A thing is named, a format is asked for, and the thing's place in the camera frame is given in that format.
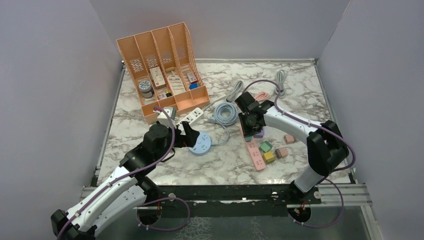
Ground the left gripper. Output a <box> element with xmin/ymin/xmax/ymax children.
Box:
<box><xmin>154</xmin><ymin>121</ymin><xmax>200</xmax><ymax>162</ymax></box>

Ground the green usb charger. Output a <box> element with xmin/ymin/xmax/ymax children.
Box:
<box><xmin>259</xmin><ymin>141</ymin><xmax>273</xmax><ymax>153</ymax></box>

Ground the yellow usb charger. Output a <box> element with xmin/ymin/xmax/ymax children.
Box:
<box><xmin>262</xmin><ymin>151</ymin><xmax>276</xmax><ymax>165</ymax></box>

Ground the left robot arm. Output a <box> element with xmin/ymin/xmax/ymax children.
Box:
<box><xmin>50</xmin><ymin>121</ymin><xmax>200</xmax><ymax>240</ymax></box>

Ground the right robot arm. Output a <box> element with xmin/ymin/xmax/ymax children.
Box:
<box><xmin>235</xmin><ymin>92</ymin><xmax>349</xmax><ymax>204</ymax></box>

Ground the round blue power strip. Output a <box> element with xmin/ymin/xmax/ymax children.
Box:
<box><xmin>188</xmin><ymin>132</ymin><xmax>212</xmax><ymax>156</ymax></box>

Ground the purple power strip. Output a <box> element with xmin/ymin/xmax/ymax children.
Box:
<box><xmin>253</xmin><ymin>129</ymin><xmax>265</xmax><ymax>139</ymax></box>

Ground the white power strip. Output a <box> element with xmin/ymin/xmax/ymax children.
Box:
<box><xmin>176</xmin><ymin>107</ymin><xmax>204</xmax><ymax>127</ymax></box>

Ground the pink power strip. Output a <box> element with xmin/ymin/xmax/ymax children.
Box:
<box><xmin>243</xmin><ymin>137</ymin><xmax>266</xmax><ymax>171</ymax></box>

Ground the pink usb charger upper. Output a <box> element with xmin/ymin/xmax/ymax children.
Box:
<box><xmin>283</xmin><ymin>134</ymin><xmax>297</xmax><ymax>145</ymax></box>

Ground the pink usb charger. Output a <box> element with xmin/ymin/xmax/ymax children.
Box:
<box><xmin>275</xmin><ymin>147</ymin><xmax>289</xmax><ymax>159</ymax></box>
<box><xmin>283</xmin><ymin>134</ymin><xmax>297</xmax><ymax>145</ymax></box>

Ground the pink usb charger lower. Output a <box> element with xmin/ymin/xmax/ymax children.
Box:
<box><xmin>275</xmin><ymin>147</ymin><xmax>289</xmax><ymax>159</ymax></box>

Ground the round tin in organizer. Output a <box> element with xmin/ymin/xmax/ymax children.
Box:
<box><xmin>138</xmin><ymin>80</ymin><xmax>154</xmax><ymax>98</ymax></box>

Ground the white red box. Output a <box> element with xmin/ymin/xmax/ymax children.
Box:
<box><xmin>149</xmin><ymin>66</ymin><xmax>166</xmax><ymax>89</ymax></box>

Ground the orange desk file organizer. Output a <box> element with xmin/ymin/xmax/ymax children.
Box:
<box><xmin>116</xmin><ymin>22</ymin><xmax>211</xmax><ymax>124</ymax></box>

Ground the coiled light blue cable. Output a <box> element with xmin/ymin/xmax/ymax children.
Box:
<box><xmin>207</xmin><ymin>102</ymin><xmax>239</xmax><ymax>147</ymax></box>

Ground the grey cable bundle left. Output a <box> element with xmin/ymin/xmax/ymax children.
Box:
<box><xmin>202</xmin><ymin>80</ymin><xmax>244</xmax><ymax>112</ymax></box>

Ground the grey cable bundle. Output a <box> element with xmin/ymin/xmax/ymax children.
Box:
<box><xmin>202</xmin><ymin>80</ymin><xmax>244</xmax><ymax>112</ymax></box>
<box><xmin>273</xmin><ymin>69</ymin><xmax>288</xmax><ymax>98</ymax></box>

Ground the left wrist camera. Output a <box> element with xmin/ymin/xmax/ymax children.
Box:
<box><xmin>157</xmin><ymin>106</ymin><xmax>177</xmax><ymax>128</ymax></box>

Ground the grey cable bundle right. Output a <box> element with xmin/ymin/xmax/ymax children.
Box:
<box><xmin>273</xmin><ymin>69</ymin><xmax>288</xmax><ymax>98</ymax></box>

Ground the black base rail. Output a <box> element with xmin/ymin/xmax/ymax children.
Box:
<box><xmin>136</xmin><ymin>184</ymin><xmax>322</xmax><ymax>223</ymax></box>

